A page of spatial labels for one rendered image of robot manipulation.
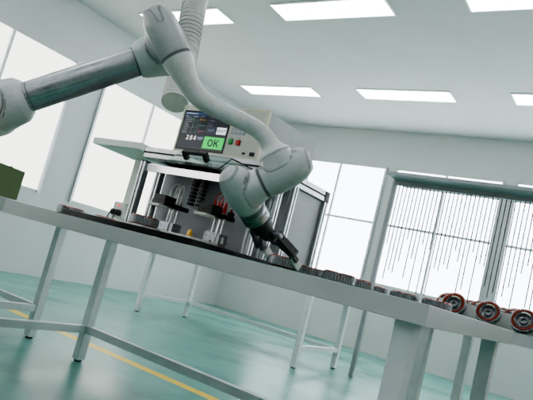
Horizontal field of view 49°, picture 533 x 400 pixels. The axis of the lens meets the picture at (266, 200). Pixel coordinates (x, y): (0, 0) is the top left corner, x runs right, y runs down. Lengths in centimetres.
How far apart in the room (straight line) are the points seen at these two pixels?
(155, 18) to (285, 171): 62
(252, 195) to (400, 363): 67
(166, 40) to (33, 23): 549
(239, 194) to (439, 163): 711
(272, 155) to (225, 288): 829
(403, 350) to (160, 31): 115
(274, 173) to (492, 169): 691
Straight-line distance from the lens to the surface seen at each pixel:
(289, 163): 173
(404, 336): 142
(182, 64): 184
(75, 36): 760
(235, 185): 173
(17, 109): 203
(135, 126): 818
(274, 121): 224
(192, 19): 386
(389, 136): 913
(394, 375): 143
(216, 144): 230
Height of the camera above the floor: 72
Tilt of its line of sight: 7 degrees up
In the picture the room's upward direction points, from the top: 15 degrees clockwise
